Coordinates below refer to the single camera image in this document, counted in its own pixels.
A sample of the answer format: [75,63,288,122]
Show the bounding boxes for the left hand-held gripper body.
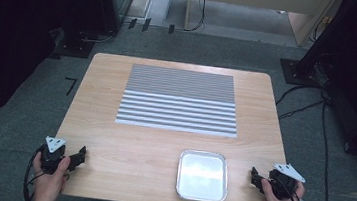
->
[37,134,75,177]

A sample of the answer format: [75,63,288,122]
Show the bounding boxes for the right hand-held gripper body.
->
[266,161,308,201]

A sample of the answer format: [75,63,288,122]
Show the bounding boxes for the square metal tray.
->
[174,148,232,201]

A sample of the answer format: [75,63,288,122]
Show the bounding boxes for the person's left hand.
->
[29,151,72,201]

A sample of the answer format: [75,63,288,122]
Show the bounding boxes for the black stand base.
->
[60,27,98,61]

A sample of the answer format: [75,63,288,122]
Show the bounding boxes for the grey striped placemat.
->
[114,61,244,139]

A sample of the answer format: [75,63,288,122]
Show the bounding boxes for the black tape strip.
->
[127,17,139,31]

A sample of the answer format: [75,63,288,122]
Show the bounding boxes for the black metal stand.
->
[277,0,357,92]

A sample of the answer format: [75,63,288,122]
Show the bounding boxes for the left hand-held gripper black cable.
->
[21,144,46,201]

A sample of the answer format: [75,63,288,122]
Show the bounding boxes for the long black floor cable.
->
[310,94,345,201]

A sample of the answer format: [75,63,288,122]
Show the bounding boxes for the black hanging cable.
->
[187,0,209,35]

